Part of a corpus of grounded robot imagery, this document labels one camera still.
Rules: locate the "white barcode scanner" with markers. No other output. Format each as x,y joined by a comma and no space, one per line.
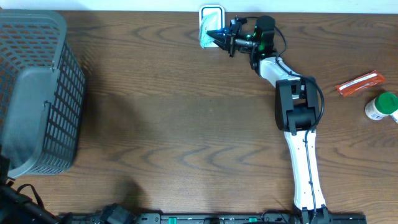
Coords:
206,9

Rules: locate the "green lid jar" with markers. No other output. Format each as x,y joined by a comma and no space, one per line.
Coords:
383,105

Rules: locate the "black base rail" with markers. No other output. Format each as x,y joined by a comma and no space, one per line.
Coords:
117,214

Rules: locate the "grey plastic mesh basket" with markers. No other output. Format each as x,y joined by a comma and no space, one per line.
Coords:
42,93

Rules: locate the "mint Zappy wipes pack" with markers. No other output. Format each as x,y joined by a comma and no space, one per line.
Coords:
211,21

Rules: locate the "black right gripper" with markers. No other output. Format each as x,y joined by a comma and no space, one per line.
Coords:
224,39

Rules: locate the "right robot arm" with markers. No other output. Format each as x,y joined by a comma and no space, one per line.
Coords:
299,107

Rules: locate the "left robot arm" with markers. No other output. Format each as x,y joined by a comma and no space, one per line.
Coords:
18,208

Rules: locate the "red Top chocolate bar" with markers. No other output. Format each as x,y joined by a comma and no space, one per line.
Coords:
360,83

